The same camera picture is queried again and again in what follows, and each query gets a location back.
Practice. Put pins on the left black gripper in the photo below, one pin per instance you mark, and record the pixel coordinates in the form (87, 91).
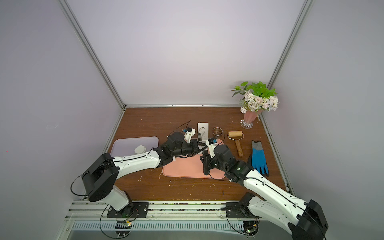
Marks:
(193, 145)

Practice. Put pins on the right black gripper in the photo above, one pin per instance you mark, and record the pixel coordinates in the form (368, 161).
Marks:
(206, 160)

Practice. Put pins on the pink silicone mat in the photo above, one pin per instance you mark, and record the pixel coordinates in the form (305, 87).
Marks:
(191, 167)

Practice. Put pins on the wooden rolling pin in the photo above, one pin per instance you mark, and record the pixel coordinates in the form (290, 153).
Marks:
(236, 136)

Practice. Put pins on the black handled metal scraper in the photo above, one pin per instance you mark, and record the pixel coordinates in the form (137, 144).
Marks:
(203, 135)

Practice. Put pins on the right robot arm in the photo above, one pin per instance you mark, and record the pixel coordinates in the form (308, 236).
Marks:
(303, 220)

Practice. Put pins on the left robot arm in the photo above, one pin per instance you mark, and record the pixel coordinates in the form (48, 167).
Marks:
(100, 178)

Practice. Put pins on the large dough ball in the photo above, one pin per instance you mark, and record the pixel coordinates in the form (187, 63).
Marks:
(140, 149)

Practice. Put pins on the blue work glove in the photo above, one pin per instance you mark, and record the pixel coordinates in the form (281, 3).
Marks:
(259, 162)

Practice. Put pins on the purple silicone mat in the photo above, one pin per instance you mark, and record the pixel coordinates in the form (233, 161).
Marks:
(126, 147)

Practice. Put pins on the pink glass vase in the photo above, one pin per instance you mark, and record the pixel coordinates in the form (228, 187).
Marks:
(249, 117)

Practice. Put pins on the artificial flower bouquet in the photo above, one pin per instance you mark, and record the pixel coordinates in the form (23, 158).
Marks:
(256, 97)

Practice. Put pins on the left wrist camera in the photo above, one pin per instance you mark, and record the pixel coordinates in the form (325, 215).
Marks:
(189, 133)

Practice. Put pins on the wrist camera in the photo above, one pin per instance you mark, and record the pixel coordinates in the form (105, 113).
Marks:
(211, 143)
(189, 133)

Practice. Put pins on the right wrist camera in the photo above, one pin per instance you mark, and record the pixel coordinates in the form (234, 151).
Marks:
(211, 143)

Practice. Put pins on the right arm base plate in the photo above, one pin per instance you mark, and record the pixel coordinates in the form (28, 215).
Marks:
(239, 210)

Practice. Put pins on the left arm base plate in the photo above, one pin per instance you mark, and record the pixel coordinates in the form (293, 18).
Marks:
(132, 210)

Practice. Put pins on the aluminium frame rail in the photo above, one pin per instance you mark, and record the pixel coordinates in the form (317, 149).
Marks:
(190, 210)

